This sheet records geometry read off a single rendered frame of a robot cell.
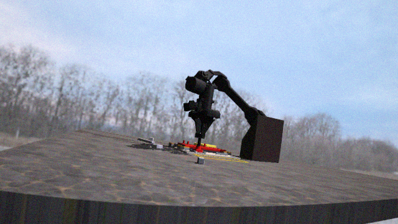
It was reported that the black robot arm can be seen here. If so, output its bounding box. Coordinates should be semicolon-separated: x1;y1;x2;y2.
183;70;266;126

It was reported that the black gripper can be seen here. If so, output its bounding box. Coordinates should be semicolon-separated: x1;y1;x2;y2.
188;96;221;136

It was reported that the black wheel with white hub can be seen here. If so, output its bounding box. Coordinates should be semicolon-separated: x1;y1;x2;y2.
195;133;205;139

